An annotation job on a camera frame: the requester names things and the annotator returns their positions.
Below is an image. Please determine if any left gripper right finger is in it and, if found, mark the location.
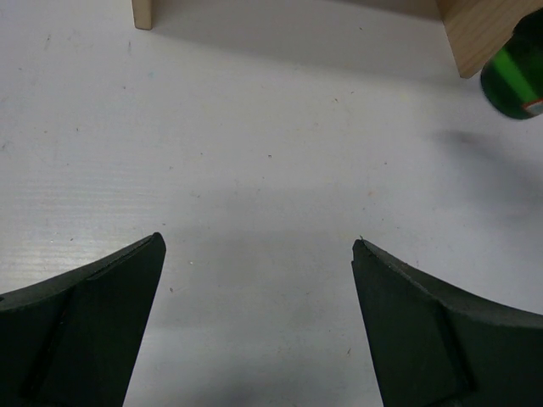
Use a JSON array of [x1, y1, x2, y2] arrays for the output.
[[352, 239, 542, 406]]

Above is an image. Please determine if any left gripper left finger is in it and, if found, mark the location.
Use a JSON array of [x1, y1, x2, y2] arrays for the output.
[[1, 232, 166, 406]]

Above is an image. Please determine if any green glass bottle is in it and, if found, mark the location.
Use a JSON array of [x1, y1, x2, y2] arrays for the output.
[[480, 9, 542, 120]]

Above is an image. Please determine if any wooden two-tier shelf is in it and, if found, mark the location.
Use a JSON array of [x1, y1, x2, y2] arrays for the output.
[[132, 1, 542, 80]]

